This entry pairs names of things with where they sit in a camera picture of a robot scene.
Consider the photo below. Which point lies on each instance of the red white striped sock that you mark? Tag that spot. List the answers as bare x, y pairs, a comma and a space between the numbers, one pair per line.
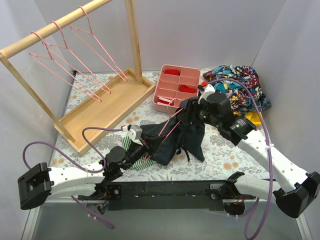
165, 101

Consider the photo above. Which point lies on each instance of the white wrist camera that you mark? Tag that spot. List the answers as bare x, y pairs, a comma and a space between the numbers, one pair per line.
206, 89
134, 132

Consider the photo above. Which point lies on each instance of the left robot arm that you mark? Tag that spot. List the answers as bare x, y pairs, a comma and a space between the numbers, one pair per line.
42, 182

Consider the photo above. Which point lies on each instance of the yellow plastic tray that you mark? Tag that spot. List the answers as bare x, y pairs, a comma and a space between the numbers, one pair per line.
251, 116

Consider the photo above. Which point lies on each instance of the red sock compartment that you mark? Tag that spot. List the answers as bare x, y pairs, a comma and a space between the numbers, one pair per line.
174, 72
187, 89

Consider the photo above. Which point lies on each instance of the colourful comic print shorts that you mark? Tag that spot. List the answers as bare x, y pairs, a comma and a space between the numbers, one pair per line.
233, 81

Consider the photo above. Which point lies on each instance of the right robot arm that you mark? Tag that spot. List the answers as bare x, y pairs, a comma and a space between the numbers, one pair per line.
290, 187

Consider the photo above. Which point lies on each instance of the dark navy shorts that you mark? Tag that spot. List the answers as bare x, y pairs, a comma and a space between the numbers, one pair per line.
180, 136

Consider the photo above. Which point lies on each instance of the red sock middle compartment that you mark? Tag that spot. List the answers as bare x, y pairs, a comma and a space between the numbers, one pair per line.
187, 89

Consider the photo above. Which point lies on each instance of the wooden clothes rack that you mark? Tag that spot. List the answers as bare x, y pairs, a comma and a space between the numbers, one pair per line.
120, 96

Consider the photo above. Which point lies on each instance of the green white striped shorts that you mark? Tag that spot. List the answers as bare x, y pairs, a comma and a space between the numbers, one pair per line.
141, 163

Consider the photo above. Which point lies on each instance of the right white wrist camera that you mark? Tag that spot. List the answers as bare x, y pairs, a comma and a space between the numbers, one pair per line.
206, 89

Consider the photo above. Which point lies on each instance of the pink divided organizer box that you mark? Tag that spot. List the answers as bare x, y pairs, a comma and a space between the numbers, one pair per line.
168, 87

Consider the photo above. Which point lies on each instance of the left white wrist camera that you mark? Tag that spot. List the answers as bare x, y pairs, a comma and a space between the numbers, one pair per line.
134, 132

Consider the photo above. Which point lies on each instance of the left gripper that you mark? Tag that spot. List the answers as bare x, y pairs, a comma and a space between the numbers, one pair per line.
147, 148

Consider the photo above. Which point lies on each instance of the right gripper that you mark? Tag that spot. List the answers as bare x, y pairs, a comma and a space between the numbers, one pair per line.
189, 111

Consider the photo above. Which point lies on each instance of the red sock top compartment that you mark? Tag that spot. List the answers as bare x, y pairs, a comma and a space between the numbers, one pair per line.
174, 72

